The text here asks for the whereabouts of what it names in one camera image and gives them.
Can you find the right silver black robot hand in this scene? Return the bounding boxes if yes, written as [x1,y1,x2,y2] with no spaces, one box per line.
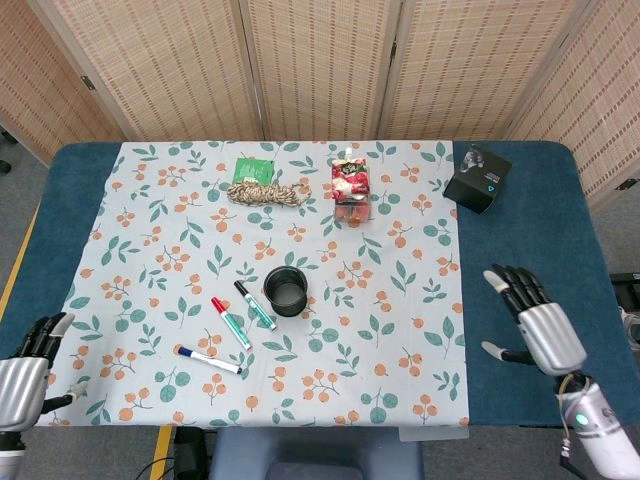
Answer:
[480,263,588,377]

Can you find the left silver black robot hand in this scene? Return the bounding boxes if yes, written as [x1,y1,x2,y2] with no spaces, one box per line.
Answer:
[0,311,90,432]

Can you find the blue whiteboard marker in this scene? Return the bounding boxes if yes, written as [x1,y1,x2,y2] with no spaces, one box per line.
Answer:
[178,344,243,376]

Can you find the red whiteboard marker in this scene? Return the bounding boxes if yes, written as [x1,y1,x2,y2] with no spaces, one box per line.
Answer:
[210,296,254,351]

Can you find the black whiteboard marker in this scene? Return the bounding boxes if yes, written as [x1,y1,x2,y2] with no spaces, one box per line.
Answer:
[233,280,278,332]

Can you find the black mesh pen holder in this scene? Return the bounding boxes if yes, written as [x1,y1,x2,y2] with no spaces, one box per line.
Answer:
[263,265,309,319]

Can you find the blue grey robot base seat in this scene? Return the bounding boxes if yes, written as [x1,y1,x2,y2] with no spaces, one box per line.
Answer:
[208,427,424,480]

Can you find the black device beside table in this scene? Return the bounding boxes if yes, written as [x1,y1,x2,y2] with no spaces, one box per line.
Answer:
[608,271,640,301]

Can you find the blue felt table cover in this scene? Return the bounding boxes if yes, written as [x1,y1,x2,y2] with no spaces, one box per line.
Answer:
[0,140,640,429]

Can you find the black cardboard box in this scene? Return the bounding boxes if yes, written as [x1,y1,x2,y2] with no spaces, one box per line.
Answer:
[442,144,513,216]

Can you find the floral leaf print tablecloth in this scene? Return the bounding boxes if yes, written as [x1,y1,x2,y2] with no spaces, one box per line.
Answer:
[32,140,471,428]

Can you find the black caster wheel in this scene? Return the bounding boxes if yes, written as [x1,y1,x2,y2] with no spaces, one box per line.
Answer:
[0,127,15,175]

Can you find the clear box of red toys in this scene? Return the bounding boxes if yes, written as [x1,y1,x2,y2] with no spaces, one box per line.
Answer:
[330,146,375,230]

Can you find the green paper packet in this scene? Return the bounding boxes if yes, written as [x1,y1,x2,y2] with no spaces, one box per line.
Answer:
[232,156,275,186]

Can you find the bamboo folding screen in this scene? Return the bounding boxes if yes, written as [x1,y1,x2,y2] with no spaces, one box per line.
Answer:
[0,0,640,201]

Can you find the black floor cable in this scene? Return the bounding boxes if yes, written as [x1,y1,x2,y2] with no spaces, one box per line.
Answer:
[134,427,216,480]

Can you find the beige braided rope bundle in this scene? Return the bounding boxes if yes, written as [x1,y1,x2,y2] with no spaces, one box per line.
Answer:
[226,180,314,207]

